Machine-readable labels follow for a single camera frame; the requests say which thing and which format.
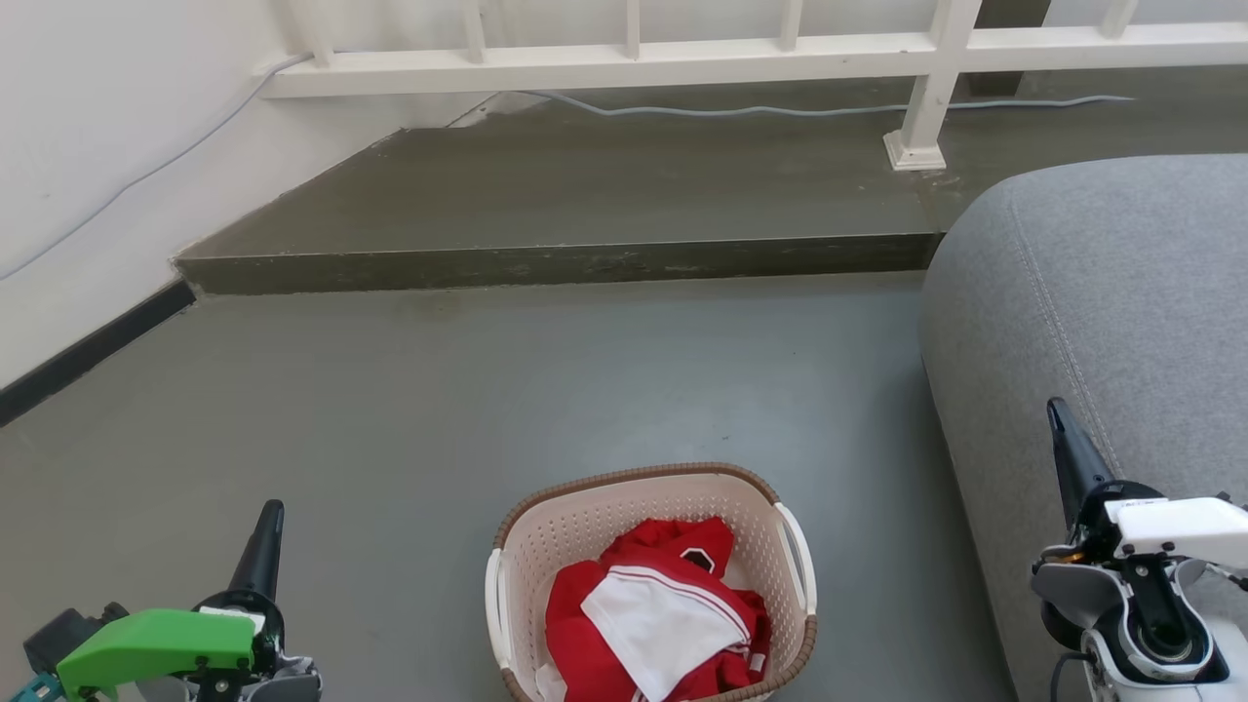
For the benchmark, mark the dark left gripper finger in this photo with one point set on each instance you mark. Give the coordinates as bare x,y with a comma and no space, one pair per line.
261,551

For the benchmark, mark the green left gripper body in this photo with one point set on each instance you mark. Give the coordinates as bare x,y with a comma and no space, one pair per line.
156,639

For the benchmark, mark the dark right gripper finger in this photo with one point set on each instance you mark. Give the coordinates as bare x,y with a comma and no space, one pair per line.
1077,453

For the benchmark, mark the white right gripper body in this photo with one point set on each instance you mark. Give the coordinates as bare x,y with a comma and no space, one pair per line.
1185,531

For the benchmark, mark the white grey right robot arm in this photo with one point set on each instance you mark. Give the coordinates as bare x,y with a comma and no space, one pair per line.
1141,624

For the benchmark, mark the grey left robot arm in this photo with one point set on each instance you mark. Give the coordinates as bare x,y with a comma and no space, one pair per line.
283,682

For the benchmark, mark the beige plastic laundry basket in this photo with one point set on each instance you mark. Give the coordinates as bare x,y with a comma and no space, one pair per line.
565,531

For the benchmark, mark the grey fabric sofa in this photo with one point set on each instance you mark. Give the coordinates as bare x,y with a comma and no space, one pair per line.
1102,283

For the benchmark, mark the black baseboard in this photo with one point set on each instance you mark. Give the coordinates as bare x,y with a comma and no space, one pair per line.
97,343

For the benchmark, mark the white garment with red stripes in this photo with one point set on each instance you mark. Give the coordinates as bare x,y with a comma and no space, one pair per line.
658,624

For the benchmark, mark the grey concrete step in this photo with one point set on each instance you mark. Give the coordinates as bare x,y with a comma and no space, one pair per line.
585,190

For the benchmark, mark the white railing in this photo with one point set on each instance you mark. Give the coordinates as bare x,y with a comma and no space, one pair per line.
682,58

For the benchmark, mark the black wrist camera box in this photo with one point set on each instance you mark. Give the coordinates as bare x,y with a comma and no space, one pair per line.
63,634

